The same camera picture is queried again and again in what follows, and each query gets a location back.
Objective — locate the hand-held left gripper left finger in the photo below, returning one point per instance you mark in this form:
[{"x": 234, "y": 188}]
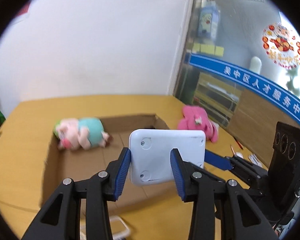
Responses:
[{"x": 122, "y": 172}]

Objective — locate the red pen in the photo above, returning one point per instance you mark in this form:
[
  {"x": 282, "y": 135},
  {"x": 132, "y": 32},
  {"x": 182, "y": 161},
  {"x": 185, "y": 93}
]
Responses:
[{"x": 238, "y": 143}]

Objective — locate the small white card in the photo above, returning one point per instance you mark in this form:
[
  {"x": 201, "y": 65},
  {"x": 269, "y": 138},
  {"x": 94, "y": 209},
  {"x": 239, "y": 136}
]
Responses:
[
  {"x": 258, "y": 162},
  {"x": 240, "y": 155},
  {"x": 253, "y": 157}
]

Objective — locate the white plastic tray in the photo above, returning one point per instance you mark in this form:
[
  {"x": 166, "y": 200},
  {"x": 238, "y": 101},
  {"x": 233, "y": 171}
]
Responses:
[{"x": 125, "y": 226}]

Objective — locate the blue banner strip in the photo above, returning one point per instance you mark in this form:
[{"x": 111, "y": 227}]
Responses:
[{"x": 240, "y": 73}]

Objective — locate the red festive window sticker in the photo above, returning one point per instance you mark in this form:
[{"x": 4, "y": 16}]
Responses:
[{"x": 281, "y": 45}]

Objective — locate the white rectangular device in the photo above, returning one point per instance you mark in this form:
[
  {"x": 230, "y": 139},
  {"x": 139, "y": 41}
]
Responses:
[{"x": 162, "y": 145}]

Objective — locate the pig plush toy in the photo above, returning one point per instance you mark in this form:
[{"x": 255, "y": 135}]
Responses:
[{"x": 90, "y": 130}]

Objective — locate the blue cartoon carton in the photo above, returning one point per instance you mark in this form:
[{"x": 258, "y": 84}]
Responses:
[{"x": 207, "y": 20}]

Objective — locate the pink pencil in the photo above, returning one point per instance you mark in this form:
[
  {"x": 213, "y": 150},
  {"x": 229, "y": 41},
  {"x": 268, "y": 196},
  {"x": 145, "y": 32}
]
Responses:
[{"x": 233, "y": 150}]

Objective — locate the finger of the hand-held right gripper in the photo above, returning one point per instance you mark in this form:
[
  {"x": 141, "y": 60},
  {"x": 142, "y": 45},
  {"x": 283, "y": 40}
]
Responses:
[{"x": 217, "y": 160}]

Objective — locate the glass partition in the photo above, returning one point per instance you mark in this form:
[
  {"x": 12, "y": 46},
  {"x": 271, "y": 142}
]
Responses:
[{"x": 240, "y": 30}]

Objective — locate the cardboard box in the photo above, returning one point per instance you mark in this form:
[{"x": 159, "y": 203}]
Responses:
[{"x": 72, "y": 165}]

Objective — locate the wooden shelf cabinet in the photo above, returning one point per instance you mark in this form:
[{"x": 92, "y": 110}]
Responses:
[{"x": 215, "y": 97}]

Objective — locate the wooden desk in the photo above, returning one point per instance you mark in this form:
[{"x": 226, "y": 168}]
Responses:
[{"x": 27, "y": 115}]

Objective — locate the pink bear plush toy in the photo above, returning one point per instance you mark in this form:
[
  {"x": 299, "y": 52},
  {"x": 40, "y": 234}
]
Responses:
[{"x": 190, "y": 120}]

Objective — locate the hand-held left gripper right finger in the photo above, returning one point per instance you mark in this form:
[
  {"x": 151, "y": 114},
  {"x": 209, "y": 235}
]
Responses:
[{"x": 177, "y": 175}]

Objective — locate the red wall decal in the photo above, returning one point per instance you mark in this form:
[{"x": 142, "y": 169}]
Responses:
[{"x": 23, "y": 12}]

